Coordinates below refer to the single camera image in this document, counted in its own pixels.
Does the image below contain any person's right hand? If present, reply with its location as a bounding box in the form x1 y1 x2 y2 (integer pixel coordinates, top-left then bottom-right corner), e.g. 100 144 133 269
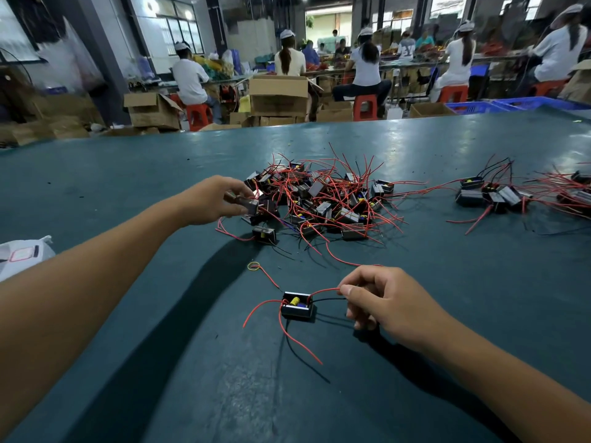
339 265 454 351

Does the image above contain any person's left hand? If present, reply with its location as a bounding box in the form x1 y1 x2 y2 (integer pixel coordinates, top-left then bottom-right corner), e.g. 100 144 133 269
175 175 252 227

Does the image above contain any central pile of wired modules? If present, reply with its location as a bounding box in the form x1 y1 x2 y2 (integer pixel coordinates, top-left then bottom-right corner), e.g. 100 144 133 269
217 147 435 268

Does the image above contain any person's right forearm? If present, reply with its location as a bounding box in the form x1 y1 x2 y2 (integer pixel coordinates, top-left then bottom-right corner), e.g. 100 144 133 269
429 318 591 443

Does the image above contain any person's left forearm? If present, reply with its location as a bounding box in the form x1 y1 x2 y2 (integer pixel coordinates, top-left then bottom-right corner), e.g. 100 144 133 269
0 200 190 434

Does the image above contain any red plastic stool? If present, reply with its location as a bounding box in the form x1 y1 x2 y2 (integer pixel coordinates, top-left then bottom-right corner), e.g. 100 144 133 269
185 104 212 132
536 80 568 97
353 94 380 122
438 84 470 103

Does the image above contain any open cardboard box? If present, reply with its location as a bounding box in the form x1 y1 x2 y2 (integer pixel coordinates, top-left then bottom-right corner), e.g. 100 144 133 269
124 92 184 132

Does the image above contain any large closed cardboard box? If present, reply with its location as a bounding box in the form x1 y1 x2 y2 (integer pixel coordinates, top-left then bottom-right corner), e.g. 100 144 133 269
248 76 312 116

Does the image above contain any low cardboard box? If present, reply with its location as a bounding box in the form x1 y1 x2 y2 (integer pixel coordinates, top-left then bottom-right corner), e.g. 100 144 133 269
316 99 355 124

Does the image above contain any white plastic shell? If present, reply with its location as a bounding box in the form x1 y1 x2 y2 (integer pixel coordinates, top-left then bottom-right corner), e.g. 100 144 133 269
0 236 57 282

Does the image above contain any shallow cardboard box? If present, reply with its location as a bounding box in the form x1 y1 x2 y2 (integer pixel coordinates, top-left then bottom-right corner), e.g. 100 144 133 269
408 102 457 118

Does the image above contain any blue plastic crate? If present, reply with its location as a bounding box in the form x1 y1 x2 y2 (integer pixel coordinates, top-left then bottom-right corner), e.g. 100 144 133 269
446 101 509 115
494 97 589 111

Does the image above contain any black standing fan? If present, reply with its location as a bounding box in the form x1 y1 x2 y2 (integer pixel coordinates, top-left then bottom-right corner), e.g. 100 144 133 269
0 60 42 126

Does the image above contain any tilted cardboard box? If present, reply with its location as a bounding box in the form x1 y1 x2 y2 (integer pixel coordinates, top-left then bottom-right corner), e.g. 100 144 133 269
558 60 591 105

